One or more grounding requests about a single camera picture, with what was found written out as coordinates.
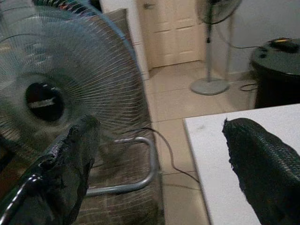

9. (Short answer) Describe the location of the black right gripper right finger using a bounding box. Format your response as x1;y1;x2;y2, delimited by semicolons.
222;118;300;225

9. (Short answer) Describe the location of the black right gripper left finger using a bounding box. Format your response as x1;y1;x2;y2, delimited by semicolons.
14;114;102;225

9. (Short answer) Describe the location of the plaid brown sofa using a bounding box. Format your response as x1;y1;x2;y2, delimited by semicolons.
0;8;165;225

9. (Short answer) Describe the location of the grey metal tube fan base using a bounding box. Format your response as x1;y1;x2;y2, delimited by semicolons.
85;136;158;197

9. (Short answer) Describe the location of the black round bin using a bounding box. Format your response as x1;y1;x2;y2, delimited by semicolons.
249;37;300;109

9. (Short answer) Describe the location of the large blue-grey electric fan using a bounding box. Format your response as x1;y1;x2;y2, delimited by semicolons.
0;4;153;150

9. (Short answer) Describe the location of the beige panelled door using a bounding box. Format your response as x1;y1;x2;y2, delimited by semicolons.
137;0;202;69

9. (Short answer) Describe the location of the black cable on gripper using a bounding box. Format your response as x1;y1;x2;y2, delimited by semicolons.
0;174;43;225

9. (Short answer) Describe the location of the black fan power cable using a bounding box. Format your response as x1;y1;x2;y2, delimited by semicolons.
131;127;200;185

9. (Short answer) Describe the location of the grey pedestal standing fan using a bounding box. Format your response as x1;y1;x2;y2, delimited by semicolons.
190;0;243;96

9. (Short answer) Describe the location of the thin cable of pedestal fan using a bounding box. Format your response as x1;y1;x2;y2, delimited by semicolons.
217;14;261;92

